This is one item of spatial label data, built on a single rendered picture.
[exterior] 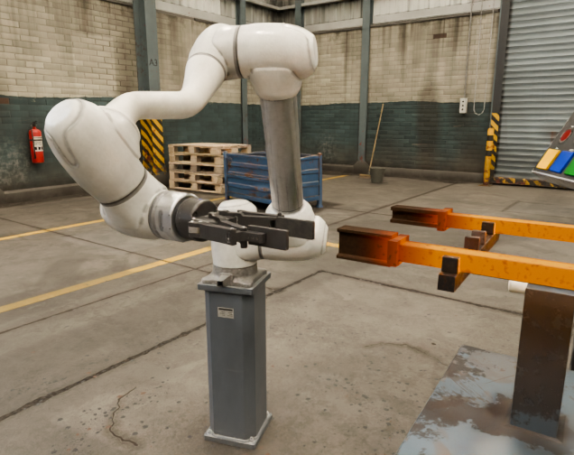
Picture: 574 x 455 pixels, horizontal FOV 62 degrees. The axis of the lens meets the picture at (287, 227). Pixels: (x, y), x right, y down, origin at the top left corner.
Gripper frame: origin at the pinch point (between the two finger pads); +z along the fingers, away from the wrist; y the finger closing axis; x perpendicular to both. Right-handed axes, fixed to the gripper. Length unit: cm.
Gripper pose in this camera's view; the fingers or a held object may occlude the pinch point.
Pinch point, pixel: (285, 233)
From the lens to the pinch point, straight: 74.4
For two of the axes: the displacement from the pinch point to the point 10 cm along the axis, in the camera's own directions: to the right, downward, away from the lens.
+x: 0.0, -9.8, -2.2
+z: 8.4, 1.2, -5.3
